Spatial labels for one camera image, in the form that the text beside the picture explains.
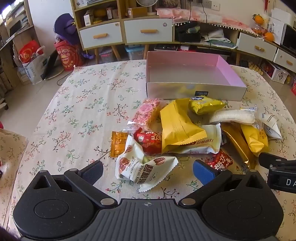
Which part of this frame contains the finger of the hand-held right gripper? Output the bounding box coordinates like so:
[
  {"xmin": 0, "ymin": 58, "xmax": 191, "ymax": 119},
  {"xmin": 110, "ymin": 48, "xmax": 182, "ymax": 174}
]
[{"xmin": 258, "ymin": 152, "xmax": 288, "ymax": 168}]

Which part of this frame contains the clear plastic storage bin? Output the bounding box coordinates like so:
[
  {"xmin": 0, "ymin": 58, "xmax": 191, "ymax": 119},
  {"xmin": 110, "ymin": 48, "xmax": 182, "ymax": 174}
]
[{"xmin": 125, "ymin": 45, "xmax": 146, "ymax": 61}]

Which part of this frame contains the large yellow snack packet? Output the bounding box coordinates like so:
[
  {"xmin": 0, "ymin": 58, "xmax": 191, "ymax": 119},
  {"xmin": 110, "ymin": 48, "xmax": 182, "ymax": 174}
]
[{"xmin": 160, "ymin": 98, "xmax": 208, "ymax": 154}]

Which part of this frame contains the pink cardboard box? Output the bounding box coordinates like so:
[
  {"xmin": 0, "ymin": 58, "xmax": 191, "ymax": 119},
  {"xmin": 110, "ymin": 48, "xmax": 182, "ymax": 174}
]
[{"xmin": 146, "ymin": 51, "xmax": 248, "ymax": 102}]

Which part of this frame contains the wooden bookshelf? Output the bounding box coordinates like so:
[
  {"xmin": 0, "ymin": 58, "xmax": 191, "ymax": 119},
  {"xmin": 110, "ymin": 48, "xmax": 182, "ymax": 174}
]
[{"xmin": 0, "ymin": 0, "xmax": 36, "ymax": 93}]

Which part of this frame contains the black flat bag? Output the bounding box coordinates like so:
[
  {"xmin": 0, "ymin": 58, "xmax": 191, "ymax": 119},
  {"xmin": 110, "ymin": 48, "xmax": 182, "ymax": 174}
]
[{"xmin": 40, "ymin": 50, "xmax": 59, "ymax": 80}]

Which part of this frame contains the white box with dark print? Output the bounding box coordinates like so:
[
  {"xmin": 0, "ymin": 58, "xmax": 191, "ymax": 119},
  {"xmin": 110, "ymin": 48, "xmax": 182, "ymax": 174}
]
[{"xmin": 261, "ymin": 60, "xmax": 290, "ymax": 84}]

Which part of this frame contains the small white box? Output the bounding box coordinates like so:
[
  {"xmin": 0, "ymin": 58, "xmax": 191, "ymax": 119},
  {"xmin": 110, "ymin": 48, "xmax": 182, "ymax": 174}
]
[{"xmin": 83, "ymin": 10, "xmax": 94, "ymax": 27}]

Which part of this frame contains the pile of papers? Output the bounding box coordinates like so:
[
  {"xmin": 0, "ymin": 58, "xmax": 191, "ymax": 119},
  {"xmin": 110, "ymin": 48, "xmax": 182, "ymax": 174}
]
[{"xmin": 201, "ymin": 30, "xmax": 238, "ymax": 49}]

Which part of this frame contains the orange snack packet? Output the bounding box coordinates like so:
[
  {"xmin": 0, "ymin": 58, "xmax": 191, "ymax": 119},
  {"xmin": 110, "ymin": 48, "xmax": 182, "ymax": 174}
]
[{"xmin": 110, "ymin": 131, "xmax": 130, "ymax": 158}]

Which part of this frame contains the brown cardboard box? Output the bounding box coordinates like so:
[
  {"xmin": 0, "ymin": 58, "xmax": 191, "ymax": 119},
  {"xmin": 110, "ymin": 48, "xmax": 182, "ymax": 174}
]
[{"xmin": 126, "ymin": 7, "xmax": 149, "ymax": 18}]

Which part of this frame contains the purple hat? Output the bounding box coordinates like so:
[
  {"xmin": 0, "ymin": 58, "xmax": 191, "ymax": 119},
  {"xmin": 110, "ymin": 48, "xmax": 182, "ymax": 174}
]
[{"xmin": 53, "ymin": 13, "xmax": 80, "ymax": 46}]

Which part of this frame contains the wide white cabinet drawer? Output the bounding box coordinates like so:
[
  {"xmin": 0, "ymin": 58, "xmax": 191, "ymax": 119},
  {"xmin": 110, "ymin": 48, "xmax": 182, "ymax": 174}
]
[{"xmin": 237, "ymin": 32, "xmax": 278, "ymax": 59}]

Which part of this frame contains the white drawer with wooden handle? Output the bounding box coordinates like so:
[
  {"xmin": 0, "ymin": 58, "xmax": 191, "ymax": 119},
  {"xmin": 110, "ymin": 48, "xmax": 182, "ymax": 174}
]
[{"xmin": 79, "ymin": 22, "xmax": 123, "ymax": 49}]

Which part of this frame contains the clear white rice cracker packet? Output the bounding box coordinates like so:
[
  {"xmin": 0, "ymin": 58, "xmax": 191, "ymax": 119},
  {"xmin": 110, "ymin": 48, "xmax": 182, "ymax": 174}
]
[{"xmin": 209, "ymin": 105, "xmax": 258, "ymax": 126}]

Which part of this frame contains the cream white snack packet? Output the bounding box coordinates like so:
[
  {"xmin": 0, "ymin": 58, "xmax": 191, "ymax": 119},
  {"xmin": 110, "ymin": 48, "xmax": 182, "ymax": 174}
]
[{"xmin": 162, "ymin": 123, "xmax": 222, "ymax": 155}]

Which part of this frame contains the wall socket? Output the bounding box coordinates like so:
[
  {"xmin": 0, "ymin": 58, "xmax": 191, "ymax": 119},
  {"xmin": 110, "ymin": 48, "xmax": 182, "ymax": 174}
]
[{"xmin": 202, "ymin": 0, "xmax": 220, "ymax": 11}]

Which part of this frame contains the white drawer with round sticker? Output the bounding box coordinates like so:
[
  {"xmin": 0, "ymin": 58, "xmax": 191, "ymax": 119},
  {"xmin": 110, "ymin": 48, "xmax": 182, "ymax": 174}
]
[{"xmin": 124, "ymin": 19, "xmax": 173, "ymax": 44}]

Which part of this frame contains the white triangular nut packet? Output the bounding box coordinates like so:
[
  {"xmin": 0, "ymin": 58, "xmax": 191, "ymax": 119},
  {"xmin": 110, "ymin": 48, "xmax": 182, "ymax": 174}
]
[{"xmin": 261, "ymin": 111, "xmax": 283, "ymax": 140}]

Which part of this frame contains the white and red shopping bag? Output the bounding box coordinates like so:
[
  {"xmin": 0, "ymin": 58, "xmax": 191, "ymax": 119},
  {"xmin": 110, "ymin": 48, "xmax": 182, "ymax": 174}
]
[{"xmin": 13, "ymin": 40, "xmax": 48, "ymax": 84}]

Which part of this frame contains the white desk fan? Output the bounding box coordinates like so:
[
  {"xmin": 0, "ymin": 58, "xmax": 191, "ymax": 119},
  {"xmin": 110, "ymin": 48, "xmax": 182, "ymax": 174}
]
[{"xmin": 135, "ymin": 0, "xmax": 158, "ymax": 15}]

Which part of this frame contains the narrow white cabinet drawer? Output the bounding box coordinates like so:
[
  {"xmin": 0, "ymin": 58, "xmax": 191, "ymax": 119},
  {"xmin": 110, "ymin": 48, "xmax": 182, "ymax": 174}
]
[{"xmin": 273, "ymin": 49, "xmax": 296, "ymax": 70}]

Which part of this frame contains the wooden shelf cabinet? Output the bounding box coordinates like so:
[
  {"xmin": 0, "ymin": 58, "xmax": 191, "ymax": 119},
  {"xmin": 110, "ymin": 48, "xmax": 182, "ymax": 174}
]
[{"xmin": 69, "ymin": 0, "xmax": 176, "ymax": 66}]

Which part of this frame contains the curved wooden side cabinet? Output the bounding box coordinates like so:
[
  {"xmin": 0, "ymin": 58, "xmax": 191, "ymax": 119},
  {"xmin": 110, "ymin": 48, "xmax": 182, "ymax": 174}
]
[{"xmin": 173, "ymin": 21, "xmax": 296, "ymax": 73}]

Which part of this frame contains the plain yellow snack packet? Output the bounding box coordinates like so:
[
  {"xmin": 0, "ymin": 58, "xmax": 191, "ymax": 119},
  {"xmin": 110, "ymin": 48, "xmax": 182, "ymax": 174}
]
[{"xmin": 240, "ymin": 123, "xmax": 270, "ymax": 157}]

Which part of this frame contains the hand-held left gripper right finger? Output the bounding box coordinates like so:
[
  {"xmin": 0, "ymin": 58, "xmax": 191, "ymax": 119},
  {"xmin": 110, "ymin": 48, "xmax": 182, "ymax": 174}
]
[{"xmin": 179, "ymin": 159, "xmax": 266, "ymax": 207}]

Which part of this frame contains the pink lace cloth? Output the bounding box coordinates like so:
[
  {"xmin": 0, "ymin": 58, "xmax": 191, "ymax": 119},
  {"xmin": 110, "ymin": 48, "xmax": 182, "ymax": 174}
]
[{"xmin": 156, "ymin": 7, "xmax": 262, "ymax": 36}]

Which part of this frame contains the yellow packet with blue label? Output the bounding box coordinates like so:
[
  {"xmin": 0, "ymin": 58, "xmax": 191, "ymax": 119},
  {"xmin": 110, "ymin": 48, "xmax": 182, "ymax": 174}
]
[{"xmin": 188, "ymin": 95, "xmax": 226, "ymax": 116}]

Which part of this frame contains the red snack packet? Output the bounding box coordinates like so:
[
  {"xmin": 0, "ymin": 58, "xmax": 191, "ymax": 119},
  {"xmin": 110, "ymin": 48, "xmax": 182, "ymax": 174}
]
[
  {"xmin": 133, "ymin": 127, "xmax": 163, "ymax": 156},
  {"xmin": 206, "ymin": 149, "xmax": 233, "ymax": 172}
]

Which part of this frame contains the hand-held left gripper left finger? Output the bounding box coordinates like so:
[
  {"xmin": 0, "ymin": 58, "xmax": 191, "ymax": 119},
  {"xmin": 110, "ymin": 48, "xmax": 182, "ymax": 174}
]
[{"xmin": 32, "ymin": 160, "xmax": 118, "ymax": 207}]

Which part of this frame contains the long gold snack packet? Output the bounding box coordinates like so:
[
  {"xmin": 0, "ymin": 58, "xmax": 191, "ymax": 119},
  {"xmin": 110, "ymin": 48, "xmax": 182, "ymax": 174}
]
[{"xmin": 221, "ymin": 123, "xmax": 258, "ymax": 170}]

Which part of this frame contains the pink label rice cracker packet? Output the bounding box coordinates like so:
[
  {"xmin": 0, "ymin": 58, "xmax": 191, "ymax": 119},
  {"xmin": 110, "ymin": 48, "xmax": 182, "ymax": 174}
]
[{"xmin": 127, "ymin": 98, "xmax": 169, "ymax": 131}]

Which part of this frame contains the black pouch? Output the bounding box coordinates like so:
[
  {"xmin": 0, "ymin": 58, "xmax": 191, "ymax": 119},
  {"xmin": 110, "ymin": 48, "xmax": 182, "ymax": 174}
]
[{"xmin": 175, "ymin": 22, "xmax": 201, "ymax": 43}]

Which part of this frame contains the red gift bag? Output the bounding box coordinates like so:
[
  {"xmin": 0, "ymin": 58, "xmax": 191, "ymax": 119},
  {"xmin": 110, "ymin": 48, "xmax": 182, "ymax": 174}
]
[{"xmin": 54, "ymin": 40, "xmax": 85, "ymax": 72}]

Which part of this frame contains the microwave oven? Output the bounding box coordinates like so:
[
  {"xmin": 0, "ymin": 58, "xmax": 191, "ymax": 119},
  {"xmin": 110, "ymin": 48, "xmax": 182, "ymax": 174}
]
[{"xmin": 281, "ymin": 23, "xmax": 296, "ymax": 50}]

